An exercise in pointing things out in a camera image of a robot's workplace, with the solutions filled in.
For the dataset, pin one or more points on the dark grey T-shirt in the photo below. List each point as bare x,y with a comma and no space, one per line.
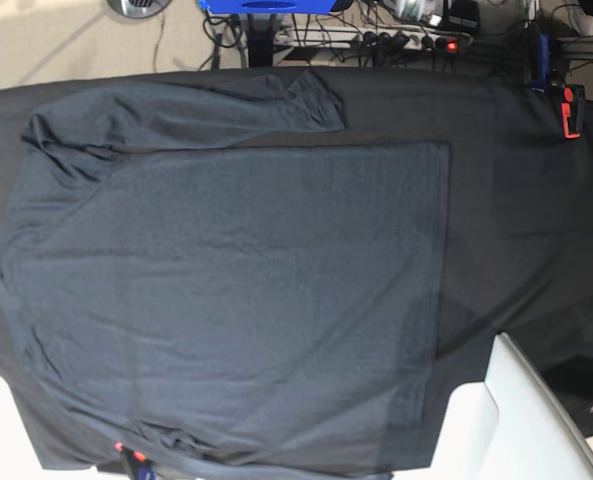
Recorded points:
231,312

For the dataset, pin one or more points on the black table leg stand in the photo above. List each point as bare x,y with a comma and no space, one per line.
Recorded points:
260,31

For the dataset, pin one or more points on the white power strip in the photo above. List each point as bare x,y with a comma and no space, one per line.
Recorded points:
416,38

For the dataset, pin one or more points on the blue plastic box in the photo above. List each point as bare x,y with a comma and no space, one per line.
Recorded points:
224,7

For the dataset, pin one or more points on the red blue clamp bottom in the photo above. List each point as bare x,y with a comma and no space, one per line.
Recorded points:
136,465

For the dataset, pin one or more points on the grey round floor base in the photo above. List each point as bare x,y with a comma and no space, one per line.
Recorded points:
138,9

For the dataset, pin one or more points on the white chair right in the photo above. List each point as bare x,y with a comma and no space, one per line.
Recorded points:
509,426

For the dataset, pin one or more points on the white chair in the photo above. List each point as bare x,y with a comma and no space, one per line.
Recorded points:
509,426
17,457

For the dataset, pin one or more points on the red black clamp right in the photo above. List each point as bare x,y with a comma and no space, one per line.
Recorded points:
572,111

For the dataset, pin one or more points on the white chair left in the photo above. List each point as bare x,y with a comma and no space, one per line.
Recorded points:
17,457

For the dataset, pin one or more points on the blue clamp handle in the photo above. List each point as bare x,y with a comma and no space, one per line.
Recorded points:
540,64

